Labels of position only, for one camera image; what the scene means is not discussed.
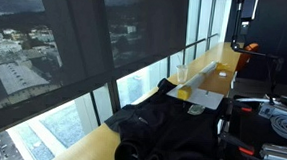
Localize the black zip jacket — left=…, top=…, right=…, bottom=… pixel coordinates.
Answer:
left=102, top=75, right=233, bottom=160

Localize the clear plastic cup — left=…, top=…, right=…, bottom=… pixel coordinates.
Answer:
left=174, top=64, right=189, bottom=85

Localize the yellow block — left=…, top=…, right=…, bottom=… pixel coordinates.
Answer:
left=176, top=85, right=194, bottom=102

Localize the dark roller window blind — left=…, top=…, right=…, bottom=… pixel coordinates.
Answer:
left=96, top=0, right=190, bottom=84
left=0, top=0, right=120, bottom=150

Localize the long clear wrapped tube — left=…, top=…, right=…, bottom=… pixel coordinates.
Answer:
left=182, top=58, right=219, bottom=95

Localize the one dollar bill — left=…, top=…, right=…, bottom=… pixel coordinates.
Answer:
left=186, top=104, right=207, bottom=117

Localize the white flat board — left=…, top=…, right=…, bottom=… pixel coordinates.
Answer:
left=165, top=82, right=225, bottom=111

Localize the small yellow crumpled item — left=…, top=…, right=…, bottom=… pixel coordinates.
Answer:
left=215, top=61, right=231, bottom=72

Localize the orange chair with white legs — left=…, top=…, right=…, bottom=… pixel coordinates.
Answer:
left=235, top=42, right=261, bottom=74

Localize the black perforated mounting table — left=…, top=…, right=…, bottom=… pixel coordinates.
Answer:
left=221, top=94, right=287, bottom=160

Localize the black clamp with orange handle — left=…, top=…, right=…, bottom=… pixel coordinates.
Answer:
left=231, top=100, right=254, bottom=114
left=216, top=130, right=257, bottom=157

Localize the black camera stand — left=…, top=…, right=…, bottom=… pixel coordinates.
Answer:
left=227, top=0, right=287, bottom=96

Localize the black camera on stand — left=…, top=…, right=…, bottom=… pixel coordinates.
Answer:
left=238, top=0, right=261, bottom=30

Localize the silver metal bracket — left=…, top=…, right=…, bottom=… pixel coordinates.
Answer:
left=257, top=101, right=287, bottom=122

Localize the grey coiled cable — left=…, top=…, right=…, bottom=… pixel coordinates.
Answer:
left=268, top=113, right=287, bottom=144

